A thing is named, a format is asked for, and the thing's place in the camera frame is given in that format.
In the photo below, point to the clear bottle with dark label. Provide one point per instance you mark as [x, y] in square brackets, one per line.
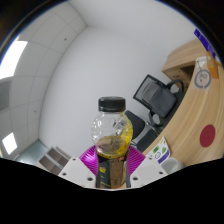
[112, 133]

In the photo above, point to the flat round red coaster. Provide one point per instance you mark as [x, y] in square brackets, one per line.
[207, 135]

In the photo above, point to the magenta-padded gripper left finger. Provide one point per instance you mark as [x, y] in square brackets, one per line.
[74, 170]

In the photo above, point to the black office chair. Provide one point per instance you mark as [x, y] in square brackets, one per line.
[133, 121]

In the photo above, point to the grey mesh office chair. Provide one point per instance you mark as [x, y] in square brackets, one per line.
[156, 95]

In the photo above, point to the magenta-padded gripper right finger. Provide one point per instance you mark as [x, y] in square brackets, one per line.
[148, 170]

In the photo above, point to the wooden side desk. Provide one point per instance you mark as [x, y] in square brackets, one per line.
[180, 60]

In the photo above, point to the white sticker sheet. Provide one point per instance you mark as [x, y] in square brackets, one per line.
[159, 151]

